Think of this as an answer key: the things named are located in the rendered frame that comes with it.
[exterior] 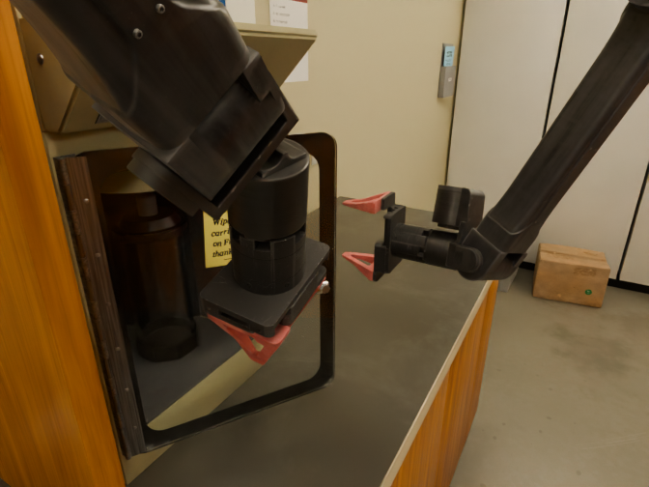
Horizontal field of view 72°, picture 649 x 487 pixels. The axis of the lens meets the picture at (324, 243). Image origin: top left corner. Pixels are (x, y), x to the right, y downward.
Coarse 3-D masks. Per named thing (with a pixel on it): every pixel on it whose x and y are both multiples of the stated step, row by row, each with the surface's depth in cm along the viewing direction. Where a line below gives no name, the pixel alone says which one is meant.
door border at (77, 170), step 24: (72, 168) 44; (72, 192) 45; (96, 216) 46; (96, 240) 47; (96, 264) 48; (96, 288) 49; (120, 336) 52; (120, 360) 53; (120, 384) 54; (120, 408) 55; (120, 432) 56
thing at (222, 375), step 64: (128, 192) 47; (320, 192) 58; (128, 256) 49; (192, 256) 53; (128, 320) 52; (192, 320) 56; (320, 320) 66; (192, 384) 59; (256, 384) 64; (320, 384) 70
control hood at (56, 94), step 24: (24, 24) 38; (240, 24) 47; (48, 48) 38; (264, 48) 52; (288, 48) 56; (48, 72) 39; (288, 72) 62; (48, 96) 40; (72, 96) 39; (48, 120) 41; (72, 120) 41; (96, 120) 43
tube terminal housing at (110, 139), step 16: (16, 16) 39; (32, 80) 41; (32, 96) 41; (112, 128) 49; (48, 144) 43; (64, 144) 44; (80, 144) 46; (96, 144) 47; (112, 144) 49; (128, 144) 51; (48, 160) 44; (64, 208) 46; (64, 224) 46; (80, 288) 49; (96, 352) 52; (112, 416) 56; (160, 448) 65; (128, 464) 60; (144, 464) 62; (128, 480) 61
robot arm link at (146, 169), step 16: (288, 112) 26; (272, 128) 27; (288, 128) 27; (272, 144) 27; (144, 160) 22; (256, 160) 26; (144, 176) 22; (160, 176) 22; (176, 176) 23; (240, 176) 26; (160, 192) 23; (176, 192) 23; (192, 192) 24; (224, 192) 26; (192, 208) 25; (208, 208) 25; (224, 208) 26
